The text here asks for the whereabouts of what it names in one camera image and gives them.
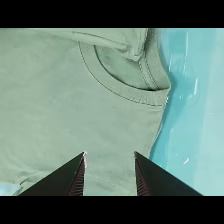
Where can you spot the green T-shirt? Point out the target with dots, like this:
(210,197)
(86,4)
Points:
(66,106)

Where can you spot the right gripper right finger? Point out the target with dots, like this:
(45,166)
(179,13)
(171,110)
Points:
(156,180)

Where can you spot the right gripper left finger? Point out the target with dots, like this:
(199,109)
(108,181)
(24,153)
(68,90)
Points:
(63,180)

